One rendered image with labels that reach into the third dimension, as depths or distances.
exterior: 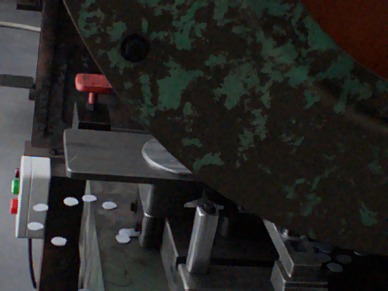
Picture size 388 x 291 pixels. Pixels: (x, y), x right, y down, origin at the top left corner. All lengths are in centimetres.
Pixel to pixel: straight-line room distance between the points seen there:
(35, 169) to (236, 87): 83
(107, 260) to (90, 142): 17
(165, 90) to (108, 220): 66
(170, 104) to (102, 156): 53
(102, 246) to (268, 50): 63
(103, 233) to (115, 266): 9
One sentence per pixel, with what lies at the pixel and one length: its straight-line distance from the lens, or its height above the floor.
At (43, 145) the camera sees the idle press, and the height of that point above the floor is 4.
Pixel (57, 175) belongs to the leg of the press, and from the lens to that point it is 147.
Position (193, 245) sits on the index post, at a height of 75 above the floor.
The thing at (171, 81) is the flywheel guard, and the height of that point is 107.
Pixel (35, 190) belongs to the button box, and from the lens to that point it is 146.
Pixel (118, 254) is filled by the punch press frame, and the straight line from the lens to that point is 123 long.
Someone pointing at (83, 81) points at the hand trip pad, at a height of 76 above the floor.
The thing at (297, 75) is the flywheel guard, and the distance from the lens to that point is 69.
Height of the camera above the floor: 131
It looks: 25 degrees down
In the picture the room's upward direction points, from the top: 11 degrees clockwise
